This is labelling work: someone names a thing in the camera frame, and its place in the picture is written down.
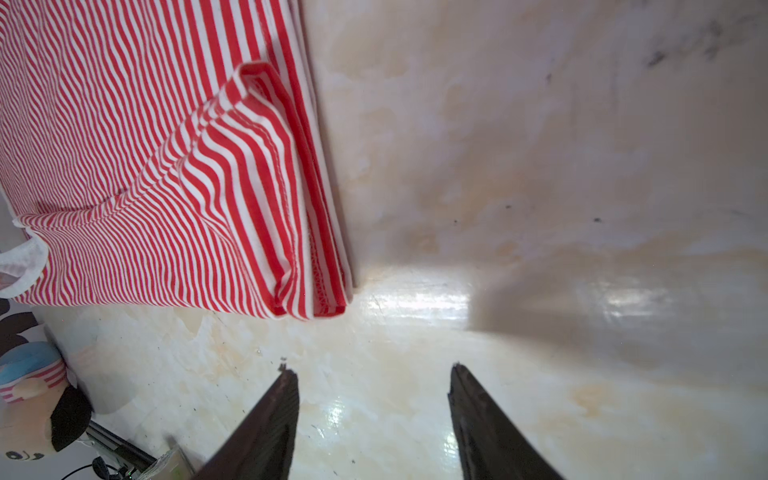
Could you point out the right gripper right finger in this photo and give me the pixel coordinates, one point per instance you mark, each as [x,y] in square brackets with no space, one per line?
[490,446]

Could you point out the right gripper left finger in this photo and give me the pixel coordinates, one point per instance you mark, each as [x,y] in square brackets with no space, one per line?
[262,446]

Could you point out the red white striped tank top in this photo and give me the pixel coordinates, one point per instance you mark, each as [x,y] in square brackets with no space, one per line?
[166,153]

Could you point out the plush doll head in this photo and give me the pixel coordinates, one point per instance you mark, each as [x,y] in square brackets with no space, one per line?
[42,410]

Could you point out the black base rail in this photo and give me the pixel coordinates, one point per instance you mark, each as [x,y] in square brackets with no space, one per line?
[121,456]

